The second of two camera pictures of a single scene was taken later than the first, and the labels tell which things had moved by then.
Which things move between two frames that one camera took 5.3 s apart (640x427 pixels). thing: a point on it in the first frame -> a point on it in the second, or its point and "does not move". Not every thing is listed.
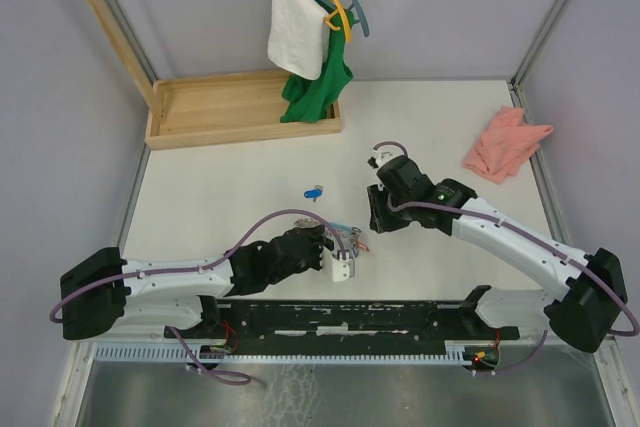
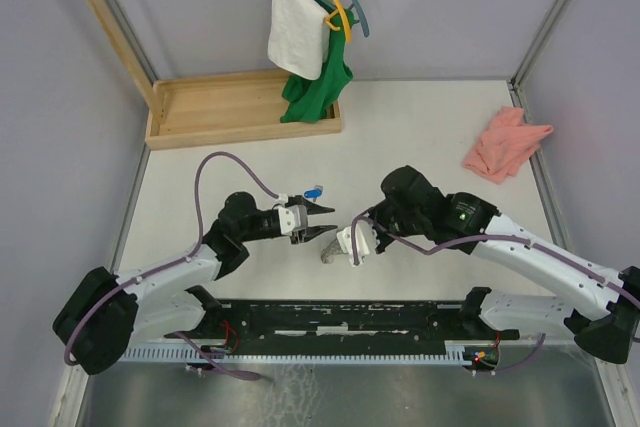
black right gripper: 378,220 -> 381,239
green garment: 306,100 does not move
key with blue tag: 313,193 does not move
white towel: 298,36 does not move
